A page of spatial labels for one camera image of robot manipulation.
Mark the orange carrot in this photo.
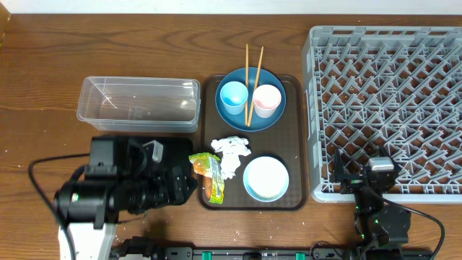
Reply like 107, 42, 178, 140
204, 177, 213, 199

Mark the green yellow snack wrapper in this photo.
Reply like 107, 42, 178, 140
188, 152, 225, 204

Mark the light blue bowl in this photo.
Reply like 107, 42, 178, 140
243, 156, 289, 203

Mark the white paper napkin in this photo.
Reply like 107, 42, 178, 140
211, 136, 251, 180

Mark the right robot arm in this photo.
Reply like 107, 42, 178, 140
331, 147, 411, 259

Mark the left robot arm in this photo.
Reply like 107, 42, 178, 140
54, 136, 197, 259

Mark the grey dishwasher rack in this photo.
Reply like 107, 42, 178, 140
302, 25, 461, 204

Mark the black tray bin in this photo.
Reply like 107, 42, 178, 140
85, 136, 198, 211

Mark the brown plastic serving tray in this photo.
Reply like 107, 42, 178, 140
197, 75, 308, 211

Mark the clear plastic bin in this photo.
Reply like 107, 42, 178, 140
77, 76, 201, 133

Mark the pink cup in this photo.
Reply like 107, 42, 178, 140
253, 84, 282, 118

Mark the light blue cup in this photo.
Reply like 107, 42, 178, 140
219, 81, 248, 115

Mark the dark blue plate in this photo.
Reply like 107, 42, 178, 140
215, 67, 287, 132

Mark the right wooden chopstick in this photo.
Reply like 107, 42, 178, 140
247, 46, 264, 127

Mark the wooden chopstick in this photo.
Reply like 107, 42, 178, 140
247, 46, 264, 127
245, 43, 249, 126

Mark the left wooden chopstick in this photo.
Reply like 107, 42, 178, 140
245, 43, 249, 126

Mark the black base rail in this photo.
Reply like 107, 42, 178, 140
111, 236, 434, 260

